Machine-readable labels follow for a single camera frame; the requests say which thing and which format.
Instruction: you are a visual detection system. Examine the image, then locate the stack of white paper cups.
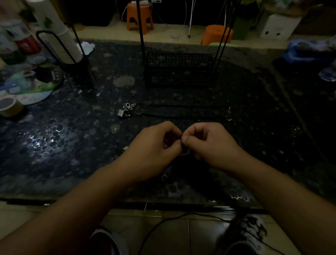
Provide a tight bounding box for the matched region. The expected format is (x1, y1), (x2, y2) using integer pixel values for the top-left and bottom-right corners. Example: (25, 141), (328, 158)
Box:
(26, 0), (83, 65)

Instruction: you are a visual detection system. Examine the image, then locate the person's right hand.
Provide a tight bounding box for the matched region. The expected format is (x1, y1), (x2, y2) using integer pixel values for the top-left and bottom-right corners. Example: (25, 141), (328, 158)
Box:
(181, 122), (246, 172)

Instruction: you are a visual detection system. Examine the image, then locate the crumpled white tissue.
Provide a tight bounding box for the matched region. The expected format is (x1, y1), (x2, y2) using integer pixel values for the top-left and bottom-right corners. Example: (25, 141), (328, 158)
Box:
(76, 41), (96, 56)

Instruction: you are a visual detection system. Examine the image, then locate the green bin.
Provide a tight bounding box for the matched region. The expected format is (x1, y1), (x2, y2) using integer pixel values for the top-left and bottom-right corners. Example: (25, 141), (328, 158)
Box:
(232, 14), (254, 40)

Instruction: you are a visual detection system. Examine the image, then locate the black cable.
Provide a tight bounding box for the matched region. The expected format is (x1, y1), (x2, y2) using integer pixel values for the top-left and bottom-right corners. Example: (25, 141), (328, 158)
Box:
(138, 212), (285, 255)

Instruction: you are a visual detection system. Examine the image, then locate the black necklace cord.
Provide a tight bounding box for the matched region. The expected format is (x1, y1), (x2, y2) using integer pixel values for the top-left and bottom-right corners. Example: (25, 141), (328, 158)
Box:
(125, 104), (233, 121)

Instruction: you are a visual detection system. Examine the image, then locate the silver tripod leg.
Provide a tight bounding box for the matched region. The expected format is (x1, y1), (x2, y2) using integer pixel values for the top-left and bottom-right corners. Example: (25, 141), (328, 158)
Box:
(187, 0), (197, 38)

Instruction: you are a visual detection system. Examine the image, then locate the person's left hand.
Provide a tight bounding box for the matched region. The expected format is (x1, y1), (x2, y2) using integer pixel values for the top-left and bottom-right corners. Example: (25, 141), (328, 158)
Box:
(119, 121), (183, 183)

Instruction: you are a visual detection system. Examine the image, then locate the black wire cup holder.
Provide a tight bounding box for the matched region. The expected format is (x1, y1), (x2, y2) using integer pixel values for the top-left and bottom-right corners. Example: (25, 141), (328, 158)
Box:
(36, 24), (91, 80)

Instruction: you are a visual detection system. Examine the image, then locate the round printed tray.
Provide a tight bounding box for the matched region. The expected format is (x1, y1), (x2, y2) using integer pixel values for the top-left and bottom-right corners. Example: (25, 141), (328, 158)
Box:
(0, 61), (65, 106)

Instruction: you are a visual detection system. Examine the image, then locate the person's right leg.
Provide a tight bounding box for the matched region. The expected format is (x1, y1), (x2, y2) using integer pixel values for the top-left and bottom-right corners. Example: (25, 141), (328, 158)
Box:
(214, 213), (269, 255)

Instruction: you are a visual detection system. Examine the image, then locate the round orange plastic stool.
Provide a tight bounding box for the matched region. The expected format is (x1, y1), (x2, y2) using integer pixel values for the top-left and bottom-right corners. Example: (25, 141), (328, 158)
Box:
(201, 25), (233, 46)

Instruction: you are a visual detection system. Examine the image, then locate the beige tape roll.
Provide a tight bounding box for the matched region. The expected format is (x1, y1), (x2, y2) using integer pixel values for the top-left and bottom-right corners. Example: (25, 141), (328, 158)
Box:
(0, 96), (24, 118)

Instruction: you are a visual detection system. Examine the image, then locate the white box with holes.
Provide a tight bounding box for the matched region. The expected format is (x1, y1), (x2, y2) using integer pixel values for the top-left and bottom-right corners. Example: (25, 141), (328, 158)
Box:
(258, 13), (303, 41)

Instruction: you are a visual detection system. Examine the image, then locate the blue plastic bag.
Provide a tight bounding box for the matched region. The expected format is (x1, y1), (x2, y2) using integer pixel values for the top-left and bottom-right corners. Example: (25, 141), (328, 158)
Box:
(282, 39), (336, 64)

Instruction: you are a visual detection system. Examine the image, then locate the person's left leg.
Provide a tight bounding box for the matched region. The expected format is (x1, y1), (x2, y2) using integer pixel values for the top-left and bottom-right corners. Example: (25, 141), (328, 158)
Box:
(88, 226), (129, 255)

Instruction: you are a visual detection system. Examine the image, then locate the clear plastic wrapper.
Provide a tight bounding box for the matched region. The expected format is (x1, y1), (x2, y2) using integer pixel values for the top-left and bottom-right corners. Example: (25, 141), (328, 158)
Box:
(318, 66), (336, 82)

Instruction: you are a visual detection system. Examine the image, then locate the person's leg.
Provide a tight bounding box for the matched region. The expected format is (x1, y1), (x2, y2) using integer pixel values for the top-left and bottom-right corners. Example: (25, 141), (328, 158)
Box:
(214, 213), (269, 255)
(88, 226), (129, 255)

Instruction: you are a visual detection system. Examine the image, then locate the red label can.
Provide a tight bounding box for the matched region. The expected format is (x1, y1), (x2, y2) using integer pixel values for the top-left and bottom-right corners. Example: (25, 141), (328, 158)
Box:
(0, 20), (42, 56)

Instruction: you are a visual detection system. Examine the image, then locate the person's left forearm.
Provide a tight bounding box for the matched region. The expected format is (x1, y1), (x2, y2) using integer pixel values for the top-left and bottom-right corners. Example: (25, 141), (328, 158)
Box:
(0, 158), (158, 255)

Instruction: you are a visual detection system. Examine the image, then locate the black wire basket rack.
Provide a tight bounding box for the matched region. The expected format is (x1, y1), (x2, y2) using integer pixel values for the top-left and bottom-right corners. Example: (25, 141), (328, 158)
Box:
(135, 0), (238, 88)

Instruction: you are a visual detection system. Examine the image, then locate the person's right forearm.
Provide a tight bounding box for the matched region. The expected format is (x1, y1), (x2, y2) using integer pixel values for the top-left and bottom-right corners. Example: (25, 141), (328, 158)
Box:
(226, 152), (336, 255)

